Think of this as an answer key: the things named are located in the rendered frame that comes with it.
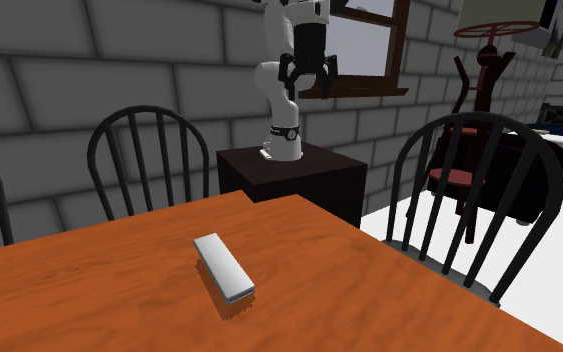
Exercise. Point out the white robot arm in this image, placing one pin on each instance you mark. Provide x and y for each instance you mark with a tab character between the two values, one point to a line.
285	114

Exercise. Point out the black armchair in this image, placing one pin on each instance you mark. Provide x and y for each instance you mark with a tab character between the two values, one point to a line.
529	161

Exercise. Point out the orange wooden table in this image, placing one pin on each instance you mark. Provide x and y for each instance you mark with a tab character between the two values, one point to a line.
334	282

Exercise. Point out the white flat rectangular box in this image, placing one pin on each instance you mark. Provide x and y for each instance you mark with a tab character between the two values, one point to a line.
223	267

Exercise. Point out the dark red coat rack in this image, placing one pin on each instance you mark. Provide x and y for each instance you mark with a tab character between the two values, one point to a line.
482	92

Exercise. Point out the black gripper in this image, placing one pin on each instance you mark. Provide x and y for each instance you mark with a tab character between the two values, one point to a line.
310	46

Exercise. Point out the brown framed window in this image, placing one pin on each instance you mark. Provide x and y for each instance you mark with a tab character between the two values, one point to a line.
398	48

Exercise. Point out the dark robot stand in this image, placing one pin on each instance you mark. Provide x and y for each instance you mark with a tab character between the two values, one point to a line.
310	187

